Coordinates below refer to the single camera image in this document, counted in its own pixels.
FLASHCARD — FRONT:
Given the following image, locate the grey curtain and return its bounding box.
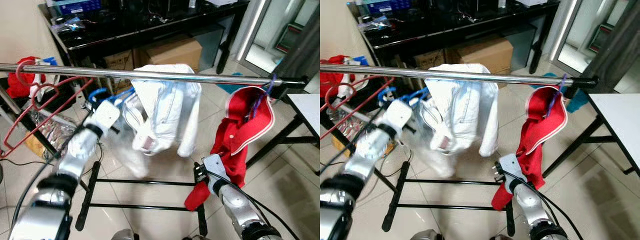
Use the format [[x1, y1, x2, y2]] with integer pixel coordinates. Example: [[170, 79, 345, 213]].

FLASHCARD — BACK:
[[582, 0, 640, 93], [277, 5, 321, 93]]

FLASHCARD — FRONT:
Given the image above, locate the blue carton box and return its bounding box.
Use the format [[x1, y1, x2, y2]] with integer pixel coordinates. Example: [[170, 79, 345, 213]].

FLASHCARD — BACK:
[[362, 0, 413, 15], [47, 0, 103, 15]]

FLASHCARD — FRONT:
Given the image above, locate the printed cardboard box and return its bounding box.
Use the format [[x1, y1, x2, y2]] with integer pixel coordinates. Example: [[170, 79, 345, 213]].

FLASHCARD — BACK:
[[102, 50, 136, 81], [414, 49, 446, 71]]

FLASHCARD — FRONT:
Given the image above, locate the white and red clothes pile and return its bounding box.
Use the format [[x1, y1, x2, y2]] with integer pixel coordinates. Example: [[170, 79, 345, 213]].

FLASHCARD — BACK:
[[320, 55, 368, 98], [5, 56, 58, 100]]

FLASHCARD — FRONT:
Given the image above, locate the red garment white trim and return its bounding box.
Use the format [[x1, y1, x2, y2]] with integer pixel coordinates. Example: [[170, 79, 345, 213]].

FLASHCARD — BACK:
[[184, 86, 276, 212], [491, 85, 569, 212]]

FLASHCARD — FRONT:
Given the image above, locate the pink wire hanger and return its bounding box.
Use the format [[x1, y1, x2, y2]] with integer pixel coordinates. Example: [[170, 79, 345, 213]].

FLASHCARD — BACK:
[[320, 74, 396, 141], [0, 61, 96, 160]]

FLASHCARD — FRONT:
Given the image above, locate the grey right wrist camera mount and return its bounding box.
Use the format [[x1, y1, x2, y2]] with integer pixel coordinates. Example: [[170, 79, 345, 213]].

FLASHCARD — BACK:
[[202, 153, 232, 187], [499, 153, 526, 187]]

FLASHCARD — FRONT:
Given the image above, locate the clear plastic bag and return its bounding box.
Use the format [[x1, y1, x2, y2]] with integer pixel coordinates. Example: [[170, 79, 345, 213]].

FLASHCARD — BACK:
[[52, 17, 86, 35], [361, 16, 396, 33]]

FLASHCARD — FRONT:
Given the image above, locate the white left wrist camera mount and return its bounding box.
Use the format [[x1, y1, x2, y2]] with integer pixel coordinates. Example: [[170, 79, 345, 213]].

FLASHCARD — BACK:
[[382, 99, 413, 137], [89, 100, 122, 136]]

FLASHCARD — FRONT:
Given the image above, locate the black desk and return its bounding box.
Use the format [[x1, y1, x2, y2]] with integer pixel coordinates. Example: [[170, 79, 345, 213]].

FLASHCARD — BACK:
[[345, 0, 561, 66], [37, 0, 251, 66]]

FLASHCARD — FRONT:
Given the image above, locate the blue wire hanger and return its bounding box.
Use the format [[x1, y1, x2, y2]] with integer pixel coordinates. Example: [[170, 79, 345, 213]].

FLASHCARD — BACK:
[[89, 86, 136, 108], [377, 86, 431, 107]]

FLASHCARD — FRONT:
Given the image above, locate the plain cardboard box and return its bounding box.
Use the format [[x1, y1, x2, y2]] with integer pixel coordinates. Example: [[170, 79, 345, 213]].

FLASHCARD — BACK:
[[145, 37, 203, 73], [457, 36, 515, 75]]

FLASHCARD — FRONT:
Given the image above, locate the grey robot left foot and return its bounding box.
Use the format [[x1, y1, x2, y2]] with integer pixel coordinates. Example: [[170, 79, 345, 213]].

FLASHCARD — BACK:
[[412, 229, 443, 240], [111, 229, 140, 240]]

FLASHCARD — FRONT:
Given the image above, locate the plastic bag with striped fabric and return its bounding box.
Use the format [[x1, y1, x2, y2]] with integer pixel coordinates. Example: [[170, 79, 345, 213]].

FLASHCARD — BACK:
[[330, 107, 386, 156], [22, 107, 76, 161]]

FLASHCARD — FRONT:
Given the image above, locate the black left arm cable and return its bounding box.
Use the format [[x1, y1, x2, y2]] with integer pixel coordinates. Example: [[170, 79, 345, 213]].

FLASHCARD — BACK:
[[10, 135, 83, 236], [320, 135, 381, 176]]

